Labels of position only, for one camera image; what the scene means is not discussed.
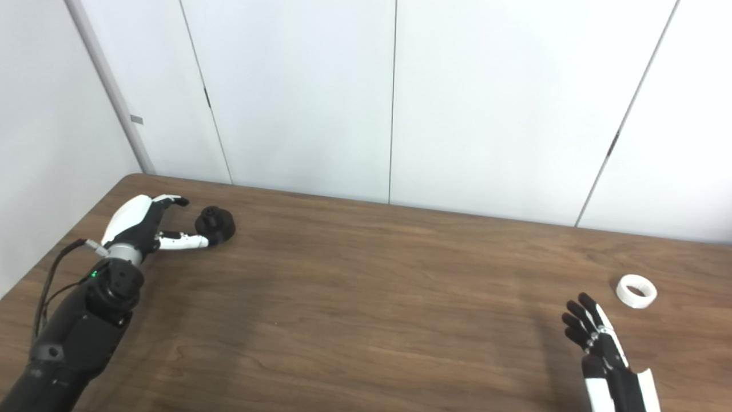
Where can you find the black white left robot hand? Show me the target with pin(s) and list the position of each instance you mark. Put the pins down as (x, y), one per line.
(134, 220)

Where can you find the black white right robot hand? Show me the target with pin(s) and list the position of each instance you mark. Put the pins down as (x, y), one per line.
(617, 383)

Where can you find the round black part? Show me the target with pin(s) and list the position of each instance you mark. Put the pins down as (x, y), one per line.
(220, 226)

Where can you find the grey metal pole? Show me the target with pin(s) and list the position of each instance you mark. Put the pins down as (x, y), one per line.
(114, 91)

